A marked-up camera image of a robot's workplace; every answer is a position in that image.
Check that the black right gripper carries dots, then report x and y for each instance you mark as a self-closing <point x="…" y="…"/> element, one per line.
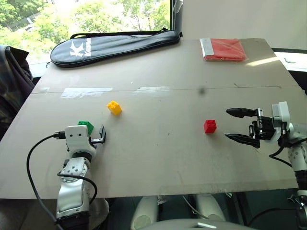
<point x="263" y="127"/>

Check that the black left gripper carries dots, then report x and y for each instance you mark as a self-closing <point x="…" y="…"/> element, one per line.
<point x="95" y="140"/>

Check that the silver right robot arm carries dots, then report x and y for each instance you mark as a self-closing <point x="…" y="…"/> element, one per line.
<point x="298" y="155"/>

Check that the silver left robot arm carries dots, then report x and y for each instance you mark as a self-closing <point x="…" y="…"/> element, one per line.
<point x="72" y="191"/>

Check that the green toy brick cube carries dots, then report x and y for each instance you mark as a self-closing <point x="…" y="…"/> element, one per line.
<point x="89" y="126"/>

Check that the yellow toy brick cube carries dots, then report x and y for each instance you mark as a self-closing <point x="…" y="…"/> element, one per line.
<point x="114" y="108"/>

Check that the red toy brick cube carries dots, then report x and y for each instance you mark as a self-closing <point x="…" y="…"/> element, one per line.
<point x="210" y="126"/>

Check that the red packet with white label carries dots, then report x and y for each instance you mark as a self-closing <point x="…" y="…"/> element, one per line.
<point x="227" y="50"/>

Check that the black racket bag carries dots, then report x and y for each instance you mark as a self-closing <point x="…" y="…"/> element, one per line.
<point x="108" y="48"/>

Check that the white rounded robot leg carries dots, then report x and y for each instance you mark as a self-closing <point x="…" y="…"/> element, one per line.
<point x="209" y="207"/>
<point x="144" y="210"/>

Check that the dark jacket on chair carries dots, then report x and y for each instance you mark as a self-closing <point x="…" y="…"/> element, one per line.
<point x="12" y="83"/>

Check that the grey robot torso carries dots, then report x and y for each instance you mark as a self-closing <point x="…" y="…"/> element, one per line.
<point x="192" y="225"/>

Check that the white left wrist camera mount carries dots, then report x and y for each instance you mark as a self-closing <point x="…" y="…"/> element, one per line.
<point x="76" y="139"/>

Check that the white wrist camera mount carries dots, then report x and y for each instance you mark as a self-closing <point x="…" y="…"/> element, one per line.
<point x="282" y="111"/>
<point x="76" y="139"/>

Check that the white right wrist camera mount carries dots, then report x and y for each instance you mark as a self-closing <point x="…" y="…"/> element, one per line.
<point x="282" y="111"/>

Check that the dark window frame post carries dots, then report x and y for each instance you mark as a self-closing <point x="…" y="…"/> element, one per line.
<point x="176" y="16"/>

